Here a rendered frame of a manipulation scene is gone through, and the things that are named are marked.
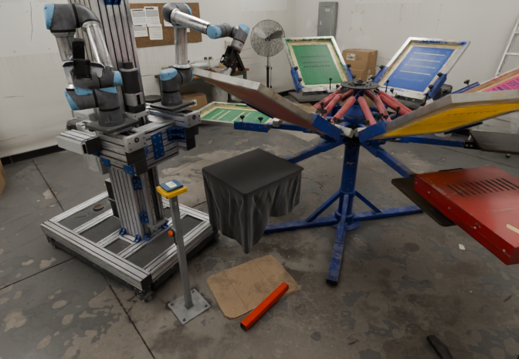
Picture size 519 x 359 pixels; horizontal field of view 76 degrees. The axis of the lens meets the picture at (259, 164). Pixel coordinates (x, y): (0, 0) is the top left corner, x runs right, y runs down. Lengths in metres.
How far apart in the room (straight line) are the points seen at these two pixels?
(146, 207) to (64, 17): 1.36
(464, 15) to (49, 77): 5.83
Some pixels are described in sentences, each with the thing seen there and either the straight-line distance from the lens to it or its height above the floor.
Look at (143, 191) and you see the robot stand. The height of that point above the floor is 0.66.
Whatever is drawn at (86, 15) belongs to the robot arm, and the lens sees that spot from 2.03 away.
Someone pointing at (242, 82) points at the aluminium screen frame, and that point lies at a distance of 1.66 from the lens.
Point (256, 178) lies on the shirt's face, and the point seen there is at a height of 0.95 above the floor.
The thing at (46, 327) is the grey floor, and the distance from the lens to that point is 2.78.
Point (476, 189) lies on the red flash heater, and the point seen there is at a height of 1.10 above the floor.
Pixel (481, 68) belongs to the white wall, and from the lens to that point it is 5.87.
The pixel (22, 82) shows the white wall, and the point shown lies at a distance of 5.35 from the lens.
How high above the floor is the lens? 1.88
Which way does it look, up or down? 26 degrees down
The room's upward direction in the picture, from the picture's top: 1 degrees counter-clockwise
